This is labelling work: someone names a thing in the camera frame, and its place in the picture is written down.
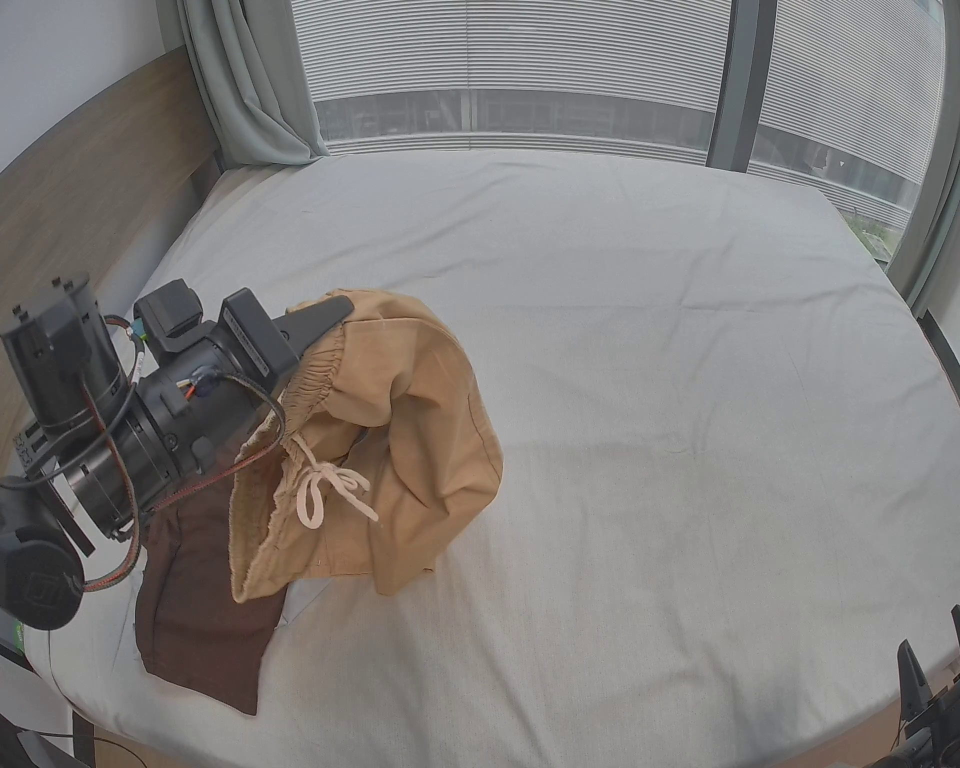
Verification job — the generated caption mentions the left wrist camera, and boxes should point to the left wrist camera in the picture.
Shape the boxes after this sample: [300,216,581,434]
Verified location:
[133,279,207,354]

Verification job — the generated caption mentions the bed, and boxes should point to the bed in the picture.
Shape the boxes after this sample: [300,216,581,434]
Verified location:
[0,43,960,768]

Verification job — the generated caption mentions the brown shorts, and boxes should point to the brown shorts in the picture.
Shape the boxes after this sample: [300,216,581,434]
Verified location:
[133,495,292,716]

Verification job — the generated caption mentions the grey-green curtain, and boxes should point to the grey-green curtain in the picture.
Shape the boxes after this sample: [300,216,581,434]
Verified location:
[176,0,331,168]

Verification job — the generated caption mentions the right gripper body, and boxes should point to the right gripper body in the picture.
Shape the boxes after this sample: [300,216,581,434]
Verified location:
[888,671,960,768]

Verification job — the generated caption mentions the tan shorts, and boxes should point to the tan shorts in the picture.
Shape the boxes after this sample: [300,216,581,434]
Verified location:
[228,288,504,605]

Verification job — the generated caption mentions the window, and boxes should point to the window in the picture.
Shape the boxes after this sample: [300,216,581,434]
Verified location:
[288,0,960,305]

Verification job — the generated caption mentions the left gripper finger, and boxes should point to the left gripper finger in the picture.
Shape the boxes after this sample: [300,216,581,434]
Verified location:
[271,294,354,363]

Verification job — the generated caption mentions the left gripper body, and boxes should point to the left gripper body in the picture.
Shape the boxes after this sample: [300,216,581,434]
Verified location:
[112,288,301,519]

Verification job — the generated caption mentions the black cable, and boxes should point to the black cable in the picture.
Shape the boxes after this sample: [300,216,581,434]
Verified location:
[78,371,288,595]

